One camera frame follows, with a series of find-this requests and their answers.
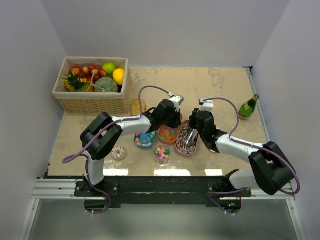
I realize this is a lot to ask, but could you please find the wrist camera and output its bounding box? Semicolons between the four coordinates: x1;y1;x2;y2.
169;95;184;112
198;98;214;113

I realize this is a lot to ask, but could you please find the sprinkled donut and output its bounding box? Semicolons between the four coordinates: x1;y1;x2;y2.
111;145;127;161

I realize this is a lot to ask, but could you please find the yellow lemon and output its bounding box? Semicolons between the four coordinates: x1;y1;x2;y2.
112;68;125;86

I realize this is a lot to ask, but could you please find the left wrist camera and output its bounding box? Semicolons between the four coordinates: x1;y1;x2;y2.
169;95;184;112

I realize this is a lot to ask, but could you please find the silver metal scoop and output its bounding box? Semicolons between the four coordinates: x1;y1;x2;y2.
184;128;198;146

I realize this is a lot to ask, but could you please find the green lime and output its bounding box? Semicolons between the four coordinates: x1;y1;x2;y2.
102;62;117;75

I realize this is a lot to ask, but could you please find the wicker basket with liner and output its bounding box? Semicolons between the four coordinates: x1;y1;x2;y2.
52;56;132;115

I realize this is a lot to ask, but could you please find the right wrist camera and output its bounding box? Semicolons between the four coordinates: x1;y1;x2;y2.
198;98;214;113

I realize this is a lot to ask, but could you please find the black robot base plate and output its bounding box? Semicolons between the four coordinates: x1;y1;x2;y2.
74;176;252;213

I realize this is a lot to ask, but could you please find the red strawberries bunch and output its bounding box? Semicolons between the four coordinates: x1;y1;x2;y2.
69;65;107;83

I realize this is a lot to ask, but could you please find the small pineapple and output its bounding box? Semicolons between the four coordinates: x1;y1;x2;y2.
62;72;87;92

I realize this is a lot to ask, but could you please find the green pumpkin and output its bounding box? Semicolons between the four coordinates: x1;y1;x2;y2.
94;77;118;93

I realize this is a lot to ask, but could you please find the blue tray of star candies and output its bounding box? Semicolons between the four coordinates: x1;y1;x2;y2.
134;131;156;150

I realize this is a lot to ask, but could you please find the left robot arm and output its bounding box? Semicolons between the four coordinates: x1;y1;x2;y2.
80;95;184;196

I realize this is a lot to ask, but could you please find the clear glass jar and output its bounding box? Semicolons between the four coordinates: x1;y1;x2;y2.
153;144;171;165

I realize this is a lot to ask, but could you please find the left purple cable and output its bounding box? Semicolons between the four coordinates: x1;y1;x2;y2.
61;85;173;165

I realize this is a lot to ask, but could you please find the green glass bottle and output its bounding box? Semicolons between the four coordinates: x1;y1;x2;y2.
238;94;260;120

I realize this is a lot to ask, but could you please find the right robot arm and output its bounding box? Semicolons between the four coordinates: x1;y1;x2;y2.
189;108;297;197

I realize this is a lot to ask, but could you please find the pink tray of lollipops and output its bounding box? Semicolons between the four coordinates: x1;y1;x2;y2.
175;120;199;157

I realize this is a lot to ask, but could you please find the orange tray of gummy stars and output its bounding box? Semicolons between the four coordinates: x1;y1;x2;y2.
157;125;181;145

